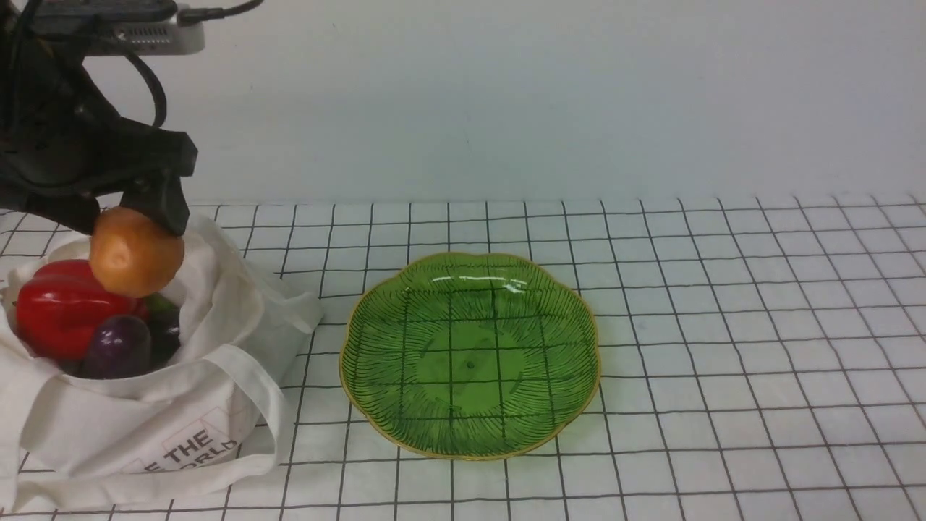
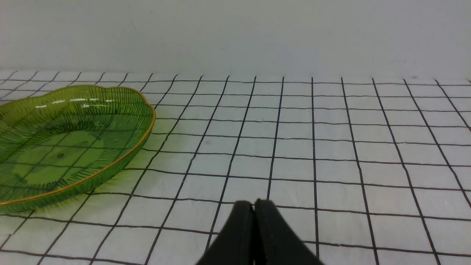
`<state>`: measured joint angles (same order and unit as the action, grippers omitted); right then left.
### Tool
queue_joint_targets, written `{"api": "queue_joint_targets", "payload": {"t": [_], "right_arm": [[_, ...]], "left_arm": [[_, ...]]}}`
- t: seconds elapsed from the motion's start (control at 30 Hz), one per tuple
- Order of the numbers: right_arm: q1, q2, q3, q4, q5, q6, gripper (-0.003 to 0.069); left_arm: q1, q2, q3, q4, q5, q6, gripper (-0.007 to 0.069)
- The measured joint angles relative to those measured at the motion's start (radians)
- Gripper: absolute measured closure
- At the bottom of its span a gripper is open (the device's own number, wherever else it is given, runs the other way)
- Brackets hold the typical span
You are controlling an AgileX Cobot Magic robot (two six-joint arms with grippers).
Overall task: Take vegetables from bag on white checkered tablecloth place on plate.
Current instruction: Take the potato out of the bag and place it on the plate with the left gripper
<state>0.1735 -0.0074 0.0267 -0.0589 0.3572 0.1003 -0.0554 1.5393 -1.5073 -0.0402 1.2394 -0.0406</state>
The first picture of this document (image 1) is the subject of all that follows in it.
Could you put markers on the white cloth tote bag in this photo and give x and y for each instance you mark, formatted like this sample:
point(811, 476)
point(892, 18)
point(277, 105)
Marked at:
point(213, 415)

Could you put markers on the white grid tablecloth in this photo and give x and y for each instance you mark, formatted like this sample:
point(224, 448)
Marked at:
point(762, 360)

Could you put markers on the orange round potato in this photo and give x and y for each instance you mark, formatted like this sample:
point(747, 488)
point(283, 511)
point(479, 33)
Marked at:
point(131, 255)

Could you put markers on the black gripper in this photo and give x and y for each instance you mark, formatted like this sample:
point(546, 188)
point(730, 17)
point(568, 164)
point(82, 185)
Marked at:
point(61, 136)

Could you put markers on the green glass plate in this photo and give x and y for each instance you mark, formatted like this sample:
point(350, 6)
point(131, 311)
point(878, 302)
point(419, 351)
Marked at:
point(470, 356)

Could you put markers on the red bell pepper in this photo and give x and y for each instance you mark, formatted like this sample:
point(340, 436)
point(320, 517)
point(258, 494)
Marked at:
point(59, 308)

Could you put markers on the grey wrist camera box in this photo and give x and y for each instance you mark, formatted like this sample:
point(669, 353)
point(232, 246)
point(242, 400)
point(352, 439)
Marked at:
point(150, 28)

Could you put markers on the purple eggplant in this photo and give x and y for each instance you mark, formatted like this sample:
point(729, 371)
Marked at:
point(127, 346)

